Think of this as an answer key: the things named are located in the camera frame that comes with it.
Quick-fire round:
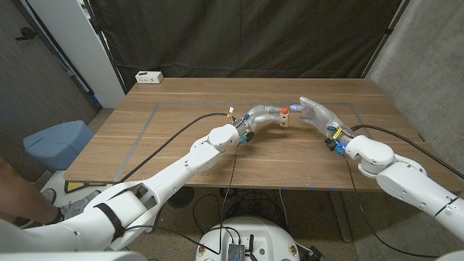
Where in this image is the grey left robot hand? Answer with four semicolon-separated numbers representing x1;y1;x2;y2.
233;104;284;140

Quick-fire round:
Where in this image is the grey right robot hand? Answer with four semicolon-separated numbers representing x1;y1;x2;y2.
289;96;355;148

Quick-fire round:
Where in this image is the large wooden board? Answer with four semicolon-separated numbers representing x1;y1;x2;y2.
114;101;409;189

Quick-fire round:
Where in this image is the black backdrop curtain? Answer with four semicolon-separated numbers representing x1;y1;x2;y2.
85;0;413;91

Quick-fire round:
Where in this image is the grey table leg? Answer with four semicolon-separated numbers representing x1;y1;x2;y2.
328;190;353;243

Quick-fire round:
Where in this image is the black backdrop stand pole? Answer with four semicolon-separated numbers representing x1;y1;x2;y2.
361;0;413;79
83;0;128;95

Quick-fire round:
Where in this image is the round black floor grille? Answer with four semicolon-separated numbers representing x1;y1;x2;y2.
166;186;196;210

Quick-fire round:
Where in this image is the white power strip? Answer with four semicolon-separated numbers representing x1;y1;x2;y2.
134;70;165;85

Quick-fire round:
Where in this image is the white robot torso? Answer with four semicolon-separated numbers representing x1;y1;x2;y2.
195;216;301;261

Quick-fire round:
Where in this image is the grey electronics module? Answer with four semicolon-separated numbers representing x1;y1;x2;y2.
227;243;247;261

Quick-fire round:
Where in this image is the black floor device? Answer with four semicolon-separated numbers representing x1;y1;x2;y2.
307;246;327;261

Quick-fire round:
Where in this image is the white cabinet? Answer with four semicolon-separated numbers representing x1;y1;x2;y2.
27;0;126;109

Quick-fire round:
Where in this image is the light blue stool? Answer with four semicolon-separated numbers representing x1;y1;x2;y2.
22;120;94;173

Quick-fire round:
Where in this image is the grey sneaker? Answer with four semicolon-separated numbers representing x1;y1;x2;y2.
57;190;104;223
40;187;58;207

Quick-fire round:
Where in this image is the white floor platform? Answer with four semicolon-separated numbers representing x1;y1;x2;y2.
36;170;114;223

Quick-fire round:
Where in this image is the person's bare leg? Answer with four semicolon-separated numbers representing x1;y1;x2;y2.
0;155;65;225

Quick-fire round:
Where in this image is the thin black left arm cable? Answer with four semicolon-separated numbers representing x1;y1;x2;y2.
125;144;242;257

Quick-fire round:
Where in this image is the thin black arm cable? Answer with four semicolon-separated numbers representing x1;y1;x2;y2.
125;144;242;257
342;154;442;259

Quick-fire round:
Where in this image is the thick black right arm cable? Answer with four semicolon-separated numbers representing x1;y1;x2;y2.
350;124;464;181

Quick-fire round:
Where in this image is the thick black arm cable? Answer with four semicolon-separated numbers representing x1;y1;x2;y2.
117;112;236;186
350;124;464;181

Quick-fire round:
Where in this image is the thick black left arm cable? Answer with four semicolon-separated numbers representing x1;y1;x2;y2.
117;112;236;186

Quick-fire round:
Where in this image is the white floor cable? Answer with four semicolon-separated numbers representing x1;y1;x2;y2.
278;188;290;229

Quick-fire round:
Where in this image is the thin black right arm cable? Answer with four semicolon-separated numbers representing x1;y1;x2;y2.
342;154;442;259

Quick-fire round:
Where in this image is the black floor cable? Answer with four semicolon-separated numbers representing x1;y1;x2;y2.
191;194;222;236

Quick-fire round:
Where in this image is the dark wall rail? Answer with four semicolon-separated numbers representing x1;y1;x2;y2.
12;0;103;109

